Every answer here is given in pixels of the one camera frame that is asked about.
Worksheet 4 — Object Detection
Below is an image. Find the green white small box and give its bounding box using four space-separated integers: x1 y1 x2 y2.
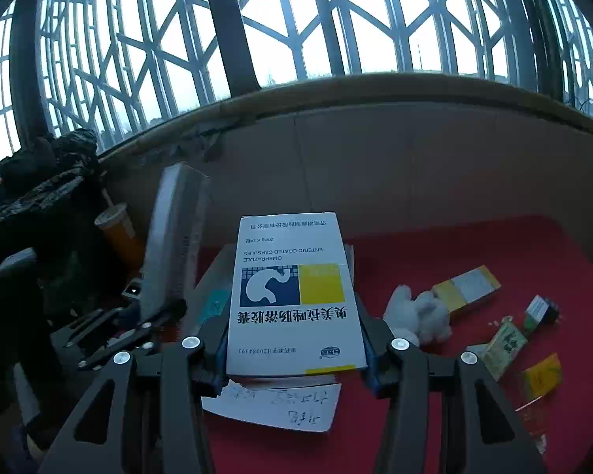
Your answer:
481 321 528 381

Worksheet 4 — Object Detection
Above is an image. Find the white plush toy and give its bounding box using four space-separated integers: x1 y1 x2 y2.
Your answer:
383 285 452 347

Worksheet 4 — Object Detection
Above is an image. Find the yellow small packet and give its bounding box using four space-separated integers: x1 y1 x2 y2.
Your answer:
521 353 563 401

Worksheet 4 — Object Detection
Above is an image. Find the yellow white medicine box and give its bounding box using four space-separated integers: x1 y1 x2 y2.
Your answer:
432 265 501 316

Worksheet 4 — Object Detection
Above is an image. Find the white omeprazole medicine box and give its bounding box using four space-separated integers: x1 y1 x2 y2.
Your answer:
227 212 366 379

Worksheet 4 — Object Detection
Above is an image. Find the long grey white box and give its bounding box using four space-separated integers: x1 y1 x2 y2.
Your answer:
140 162 210 321

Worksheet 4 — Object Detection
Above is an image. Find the white orange device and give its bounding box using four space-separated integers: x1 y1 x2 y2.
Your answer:
122 278 142 301

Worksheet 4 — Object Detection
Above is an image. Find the red table cloth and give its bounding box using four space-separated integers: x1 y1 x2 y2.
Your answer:
206 216 593 473

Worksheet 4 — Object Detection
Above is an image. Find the small black white box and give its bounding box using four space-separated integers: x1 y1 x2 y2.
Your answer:
523 295 560 337

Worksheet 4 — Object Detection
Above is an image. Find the white cardboard tray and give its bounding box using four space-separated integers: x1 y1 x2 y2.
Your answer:
181 242 357 434

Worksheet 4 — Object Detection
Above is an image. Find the orange drink cup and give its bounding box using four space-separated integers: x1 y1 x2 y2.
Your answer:
95 202 144 267

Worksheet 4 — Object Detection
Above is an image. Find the black plastic bag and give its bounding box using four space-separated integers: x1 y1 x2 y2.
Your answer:
0 128 100 232

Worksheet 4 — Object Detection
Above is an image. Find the window security grille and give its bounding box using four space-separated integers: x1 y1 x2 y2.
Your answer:
28 0 593 152

